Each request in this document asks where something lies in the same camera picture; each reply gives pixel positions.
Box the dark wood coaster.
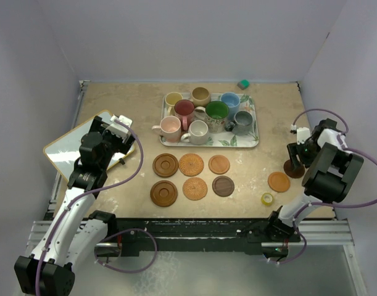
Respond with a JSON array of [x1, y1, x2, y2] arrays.
[[283, 160, 305, 179]]

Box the brown ringed wooden saucer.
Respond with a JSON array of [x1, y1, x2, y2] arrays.
[[152, 153, 179, 178]]

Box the large brown ringed saucer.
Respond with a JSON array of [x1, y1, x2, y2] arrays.
[[150, 180, 178, 207]]

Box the yellow mug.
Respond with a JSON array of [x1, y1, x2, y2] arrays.
[[164, 92, 183, 116]]

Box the woven rattan coaster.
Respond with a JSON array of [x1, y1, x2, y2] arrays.
[[183, 177, 208, 200], [179, 153, 204, 176]]

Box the dark walnut round coaster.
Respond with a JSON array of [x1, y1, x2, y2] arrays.
[[212, 176, 234, 197]]

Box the light wood round coaster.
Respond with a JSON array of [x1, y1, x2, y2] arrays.
[[208, 155, 230, 175]]

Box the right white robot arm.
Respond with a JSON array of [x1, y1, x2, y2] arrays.
[[265, 118, 364, 241]]

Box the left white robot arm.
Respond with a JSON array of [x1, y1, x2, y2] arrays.
[[14, 115, 135, 295]]

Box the grey cup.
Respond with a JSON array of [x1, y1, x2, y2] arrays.
[[233, 111, 254, 136]]

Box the light blue cup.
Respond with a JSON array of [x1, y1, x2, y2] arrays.
[[220, 92, 240, 120]]

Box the tan wooden cup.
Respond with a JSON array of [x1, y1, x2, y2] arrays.
[[191, 87, 211, 107]]

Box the yellow tape roll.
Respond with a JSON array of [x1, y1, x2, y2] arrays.
[[261, 192, 274, 206]]

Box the red pink mug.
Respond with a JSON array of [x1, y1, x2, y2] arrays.
[[174, 99, 195, 131]]

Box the white beige mug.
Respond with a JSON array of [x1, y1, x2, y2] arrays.
[[180, 120, 209, 146]]

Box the green eraser block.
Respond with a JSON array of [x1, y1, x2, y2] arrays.
[[237, 80, 250, 90]]

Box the green floral mug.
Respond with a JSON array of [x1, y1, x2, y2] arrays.
[[194, 101, 229, 134]]

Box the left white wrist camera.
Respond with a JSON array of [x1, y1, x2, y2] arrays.
[[107, 115, 133, 138]]

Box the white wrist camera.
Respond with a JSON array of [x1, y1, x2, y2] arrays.
[[107, 115, 133, 138], [291, 124, 311, 145]]

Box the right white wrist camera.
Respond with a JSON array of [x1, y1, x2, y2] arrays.
[[291, 124, 311, 145]]

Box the small whiteboard wooden frame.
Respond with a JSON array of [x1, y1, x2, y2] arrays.
[[43, 109, 136, 182]]

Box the loose purple cable loop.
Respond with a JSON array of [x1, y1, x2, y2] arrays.
[[94, 228, 158, 274]]

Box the black aluminium base frame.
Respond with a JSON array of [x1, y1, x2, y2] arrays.
[[27, 212, 352, 258]]

